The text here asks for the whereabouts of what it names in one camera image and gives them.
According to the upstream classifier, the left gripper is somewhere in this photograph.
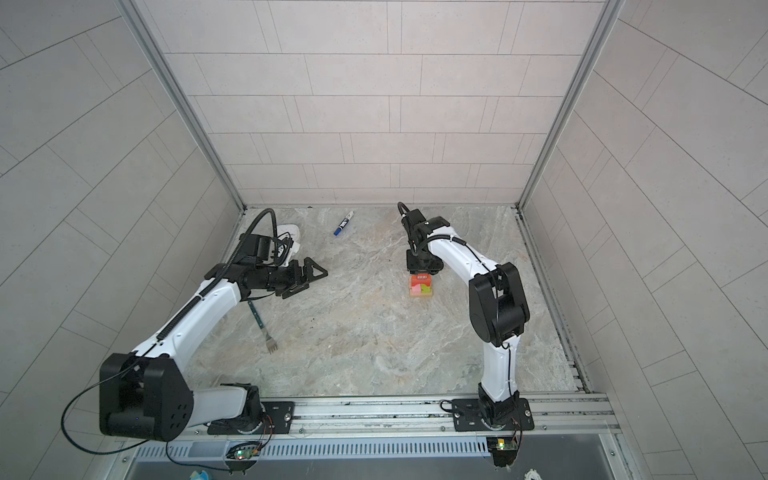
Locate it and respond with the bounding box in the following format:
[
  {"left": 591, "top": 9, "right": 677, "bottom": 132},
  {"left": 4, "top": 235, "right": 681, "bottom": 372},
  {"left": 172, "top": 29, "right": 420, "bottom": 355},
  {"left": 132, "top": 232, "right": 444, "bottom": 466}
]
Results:
[{"left": 254, "top": 257, "right": 328, "bottom": 296}]

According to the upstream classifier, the small red cube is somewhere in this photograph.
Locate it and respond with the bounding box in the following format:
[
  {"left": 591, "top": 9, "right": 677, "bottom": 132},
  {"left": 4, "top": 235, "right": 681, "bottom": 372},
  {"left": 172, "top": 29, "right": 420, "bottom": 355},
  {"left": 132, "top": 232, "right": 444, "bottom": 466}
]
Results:
[{"left": 410, "top": 274, "right": 432, "bottom": 288}]

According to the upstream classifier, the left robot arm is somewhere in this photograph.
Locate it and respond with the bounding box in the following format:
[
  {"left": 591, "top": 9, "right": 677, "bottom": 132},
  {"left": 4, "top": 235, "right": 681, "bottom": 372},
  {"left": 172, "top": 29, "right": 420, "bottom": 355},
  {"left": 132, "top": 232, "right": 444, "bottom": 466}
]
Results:
[{"left": 99, "top": 224, "right": 328, "bottom": 442}]

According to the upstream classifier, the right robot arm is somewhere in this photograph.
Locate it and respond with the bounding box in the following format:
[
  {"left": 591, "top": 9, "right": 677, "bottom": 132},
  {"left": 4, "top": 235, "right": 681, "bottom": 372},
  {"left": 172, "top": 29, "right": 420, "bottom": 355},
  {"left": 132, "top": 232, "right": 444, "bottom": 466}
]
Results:
[{"left": 397, "top": 202, "right": 533, "bottom": 432}]

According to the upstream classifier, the blue whiteboard marker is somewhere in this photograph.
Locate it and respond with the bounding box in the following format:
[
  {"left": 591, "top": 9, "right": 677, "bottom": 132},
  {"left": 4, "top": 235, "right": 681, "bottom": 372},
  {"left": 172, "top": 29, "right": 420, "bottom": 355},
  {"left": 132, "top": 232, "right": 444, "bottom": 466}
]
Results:
[{"left": 334, "top": 211, "right": 354, "bottom": 236}]

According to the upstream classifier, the metal fork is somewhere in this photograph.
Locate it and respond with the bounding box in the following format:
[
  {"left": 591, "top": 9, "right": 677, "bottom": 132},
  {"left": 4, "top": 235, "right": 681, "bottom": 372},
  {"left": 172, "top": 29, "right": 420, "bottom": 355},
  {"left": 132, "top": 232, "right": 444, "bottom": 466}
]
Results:
[{"left": 247, "top": 300, "right": 278, "bottom": 354}]

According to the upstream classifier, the left controller board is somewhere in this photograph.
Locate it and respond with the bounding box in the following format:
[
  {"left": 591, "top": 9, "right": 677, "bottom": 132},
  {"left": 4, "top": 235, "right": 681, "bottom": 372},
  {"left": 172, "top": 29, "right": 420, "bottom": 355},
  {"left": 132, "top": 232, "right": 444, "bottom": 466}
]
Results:
[{"left": 225, "top": 441, "right": 263, "bottom": 461}]

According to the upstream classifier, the controller board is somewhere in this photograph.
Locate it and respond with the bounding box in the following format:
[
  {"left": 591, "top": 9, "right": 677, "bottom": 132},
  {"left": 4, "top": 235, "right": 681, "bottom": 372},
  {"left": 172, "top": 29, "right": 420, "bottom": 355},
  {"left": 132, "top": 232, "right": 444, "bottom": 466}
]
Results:
[
  {"left": 486, "top": 436, "right": 520, "bottom": 468},
  {"left": 225, "top": 441, "right": 263, "bottom": 461}
]

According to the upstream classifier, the right controller board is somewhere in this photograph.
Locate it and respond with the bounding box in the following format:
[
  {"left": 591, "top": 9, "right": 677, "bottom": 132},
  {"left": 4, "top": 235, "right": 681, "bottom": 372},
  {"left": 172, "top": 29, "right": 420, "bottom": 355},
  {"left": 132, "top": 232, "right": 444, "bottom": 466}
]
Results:
[{"left": 486, "top": 436, "right": 520, "bottom": 468}]

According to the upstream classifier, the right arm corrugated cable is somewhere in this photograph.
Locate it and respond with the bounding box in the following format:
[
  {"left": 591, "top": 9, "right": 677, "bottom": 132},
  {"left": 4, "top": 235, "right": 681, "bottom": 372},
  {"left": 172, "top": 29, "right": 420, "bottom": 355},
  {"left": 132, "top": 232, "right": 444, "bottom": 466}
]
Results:
[{"left": 396, "top": 201, "right": 499, "bottom": 277}]

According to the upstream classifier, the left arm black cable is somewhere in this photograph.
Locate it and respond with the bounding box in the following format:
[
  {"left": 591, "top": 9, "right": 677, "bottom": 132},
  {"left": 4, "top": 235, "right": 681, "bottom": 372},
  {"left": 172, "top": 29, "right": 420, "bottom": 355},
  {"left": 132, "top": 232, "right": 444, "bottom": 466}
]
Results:
[{"left": 59, "top": 208, "right": 301, "bottom": 475}]

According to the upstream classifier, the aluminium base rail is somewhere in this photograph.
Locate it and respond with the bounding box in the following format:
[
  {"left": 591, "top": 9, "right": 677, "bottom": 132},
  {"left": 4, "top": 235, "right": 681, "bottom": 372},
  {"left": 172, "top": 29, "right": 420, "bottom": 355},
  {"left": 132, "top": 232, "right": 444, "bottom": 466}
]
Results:
[{"left": 173, "top": 392, "right": 622, "bottom": 442}]

